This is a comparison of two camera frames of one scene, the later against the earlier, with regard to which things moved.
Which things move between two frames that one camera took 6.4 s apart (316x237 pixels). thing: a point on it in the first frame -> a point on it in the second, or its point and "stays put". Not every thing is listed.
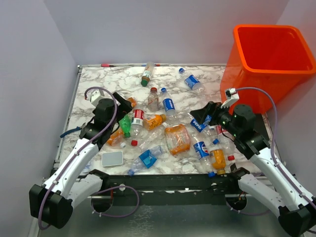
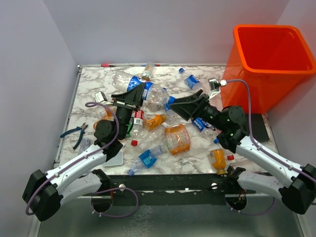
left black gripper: [123, 108] -> [135, 96]
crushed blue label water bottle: [146, 159] stays put
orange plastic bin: [277, 58] stays put
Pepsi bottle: [203, 128] stays put
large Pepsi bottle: [201, 148] -> [153, 93]
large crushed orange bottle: [177, 138] stays put
